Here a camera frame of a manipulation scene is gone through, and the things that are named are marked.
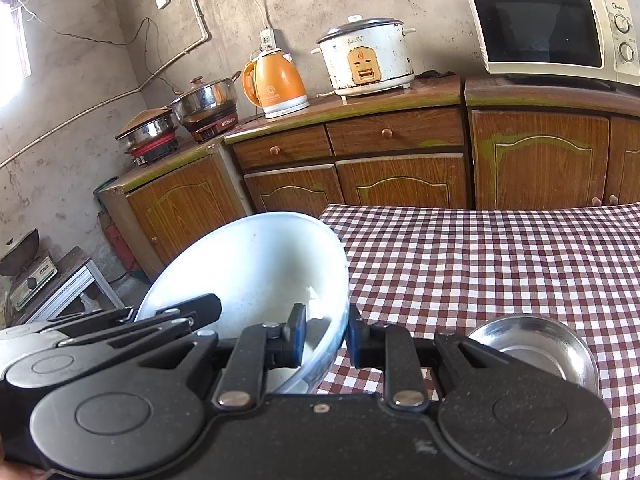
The red electric stove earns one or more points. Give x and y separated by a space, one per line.
152 151

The small wall window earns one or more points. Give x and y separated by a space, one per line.
12 30

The wooden cabinet door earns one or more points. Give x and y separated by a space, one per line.
625 160
540 160
295 192
185 210
400 182

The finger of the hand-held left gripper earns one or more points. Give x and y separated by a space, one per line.
195 307
140 332

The single-door wooden cabinet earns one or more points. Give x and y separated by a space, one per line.
180 210

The wooden cabinet with drawers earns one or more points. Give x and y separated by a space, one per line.
350 160

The tabletop gas stove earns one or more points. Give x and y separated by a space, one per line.
32 282

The white rice cooker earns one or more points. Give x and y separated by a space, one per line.
365 57

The orange electric kettle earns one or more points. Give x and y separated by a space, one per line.
275 85

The wide wooden drawer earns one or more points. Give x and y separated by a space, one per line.
395 132

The red black induction cooker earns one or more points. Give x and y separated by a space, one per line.
215 127

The white wall socket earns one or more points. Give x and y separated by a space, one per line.
267 40

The steel bowl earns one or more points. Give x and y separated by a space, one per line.
530 345

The cream microwave oven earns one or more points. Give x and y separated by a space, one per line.
540 30

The red gas cylinder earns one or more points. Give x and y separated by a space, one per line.
122 247

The black wok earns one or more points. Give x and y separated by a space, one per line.
20 252

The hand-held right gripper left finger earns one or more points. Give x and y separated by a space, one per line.
299 335

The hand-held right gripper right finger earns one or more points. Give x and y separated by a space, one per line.
356 342

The white wall conduit pipe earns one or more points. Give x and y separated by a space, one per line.
200 10

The steel pot with glass lid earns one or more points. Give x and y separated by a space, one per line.
207 97

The dark cloth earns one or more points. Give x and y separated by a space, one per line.
435 74

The narrow wooden drawer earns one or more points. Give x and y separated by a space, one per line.
282 147

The steel pot with brown lid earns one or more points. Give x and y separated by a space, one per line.
147 127

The brown white checkered tablecloth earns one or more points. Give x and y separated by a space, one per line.
475 260

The blue patterned white bowl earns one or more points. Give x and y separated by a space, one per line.
260 260

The white metal stand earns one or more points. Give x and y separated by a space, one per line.
85 280

